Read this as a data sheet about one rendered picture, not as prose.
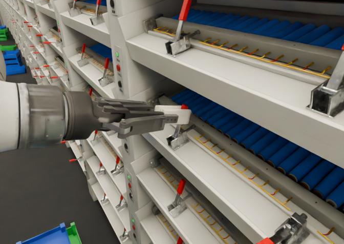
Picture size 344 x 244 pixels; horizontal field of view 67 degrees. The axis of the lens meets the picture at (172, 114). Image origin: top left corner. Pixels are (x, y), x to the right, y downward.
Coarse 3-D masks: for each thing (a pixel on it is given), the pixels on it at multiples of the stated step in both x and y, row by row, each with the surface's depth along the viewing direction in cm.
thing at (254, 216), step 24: (144, 96) 66; (168, 96) 71; (192, 144) 53; (192, 168) 48; (216, 168) 46; (240, 168) 45; (216, 192) 42; (240, 192) 41; (240, 216) 38; (264, 216) 37; (288, 216) 36; (312, 216) 36; (312, 240) 33; (336, 240) 33
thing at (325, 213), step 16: (208, 128) 52; (224, 144) 48; (240, 160) 45; (256, 160) 43; (272, 176) 40; (288, 192) 38; (304, 192) 36; (288, 208) 36; (304, 208) 36; (320, 208) 34; (336, 224) 32
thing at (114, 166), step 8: (96, 136) 129; (96, 144) 123; (104, 144) 121; (96, 152) 118; (104, 152) 117; (112, 152) 116; (104, 160) 112; (112, 160) 111; (120, 160) 110; (112, 168) 107; (120, 168) 103; (112, 176) 104; (120, 176) 102; (120, 184) 99; (120, 192) 99
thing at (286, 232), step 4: (284, 228) 33; (288, 228) 32; (280, 232) 32; (284, 232) 33; (288, 232) 33; (272, 236) 32; (276, 236) 32; (280, 236) 32; (284, 236) 32; (288, 236) 32; (264, 240) 31; (268, 240) 31; (272, 240) 31; (276, 240) 31; (280, 240) 31
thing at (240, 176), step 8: (200, 144) 52; (208, 152) 49; (232, 168) 45; (240, 176) 43; (248, 184) 42; (264, 192) 40; (272, 200) 38; (280, 208) 37; (312, 232) 34; (320, 240) 33
